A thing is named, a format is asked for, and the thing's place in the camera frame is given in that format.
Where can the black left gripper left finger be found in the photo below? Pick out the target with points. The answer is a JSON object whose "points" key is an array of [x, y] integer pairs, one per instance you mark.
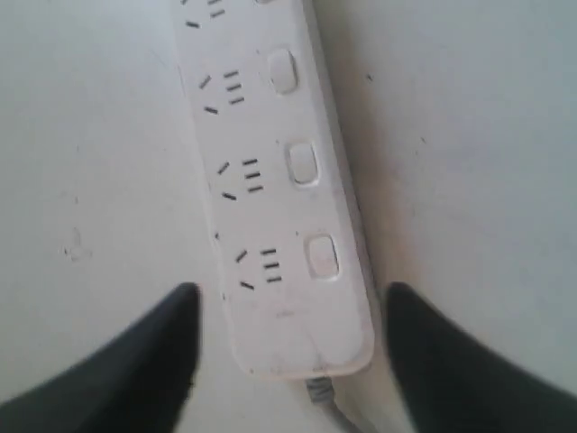
{"points": [[138, 382]]}

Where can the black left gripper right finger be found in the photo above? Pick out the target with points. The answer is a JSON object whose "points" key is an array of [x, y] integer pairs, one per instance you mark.
{"points": [[452, 383]]}

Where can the white five-outlet power strip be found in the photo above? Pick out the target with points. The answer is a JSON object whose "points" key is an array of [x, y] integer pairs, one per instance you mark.
{"points": [[294, 273]]}

